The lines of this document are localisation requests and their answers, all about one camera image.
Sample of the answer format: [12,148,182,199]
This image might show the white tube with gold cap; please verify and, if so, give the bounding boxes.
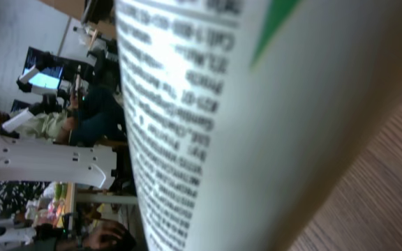
[115,0,402,250]

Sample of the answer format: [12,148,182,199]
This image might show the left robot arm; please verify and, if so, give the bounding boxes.
[0,135,117,189]

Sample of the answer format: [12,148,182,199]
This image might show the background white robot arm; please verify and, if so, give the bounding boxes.
[0,108,35,139]

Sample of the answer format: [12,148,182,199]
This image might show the seated person in background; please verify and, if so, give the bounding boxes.
[14,86,127,147]

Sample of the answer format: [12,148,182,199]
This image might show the background computer monitor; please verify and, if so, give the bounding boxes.
[17,47,64,95]

